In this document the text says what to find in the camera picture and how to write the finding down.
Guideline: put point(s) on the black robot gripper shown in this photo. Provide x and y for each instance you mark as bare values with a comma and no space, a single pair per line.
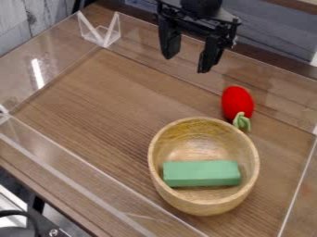
202,17

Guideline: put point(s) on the brown wooden bowl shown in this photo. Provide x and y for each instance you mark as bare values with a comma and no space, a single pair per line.
198,139

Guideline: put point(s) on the green rectangular block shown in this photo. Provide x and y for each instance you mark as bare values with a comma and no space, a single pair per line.
200,173

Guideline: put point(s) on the red plush strawberry toy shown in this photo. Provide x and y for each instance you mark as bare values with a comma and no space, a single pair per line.
238,107

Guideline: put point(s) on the clear acrylic corner bracket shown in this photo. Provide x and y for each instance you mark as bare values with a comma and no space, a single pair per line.
103,36

